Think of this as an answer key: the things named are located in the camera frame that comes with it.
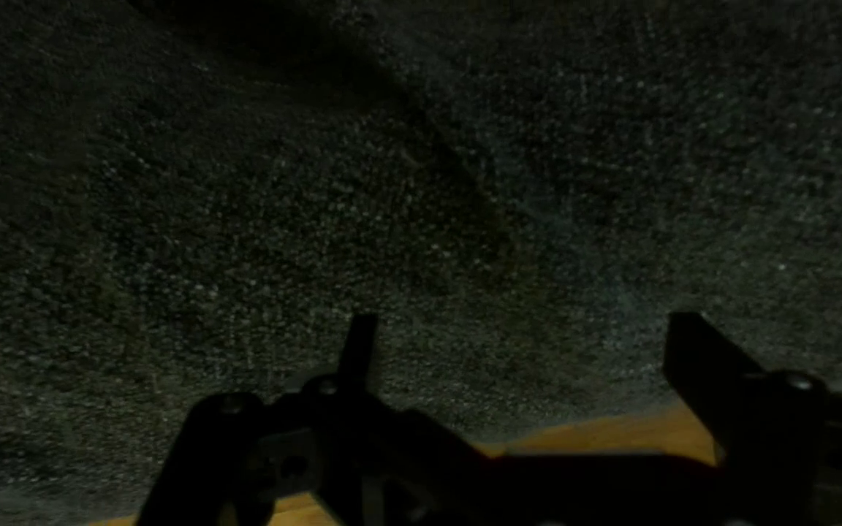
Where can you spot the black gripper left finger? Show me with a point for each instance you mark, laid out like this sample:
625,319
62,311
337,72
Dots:
335,440

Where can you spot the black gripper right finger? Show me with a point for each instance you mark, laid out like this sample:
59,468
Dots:
775,431

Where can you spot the grey blanket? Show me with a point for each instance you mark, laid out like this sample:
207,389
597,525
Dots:
204,195

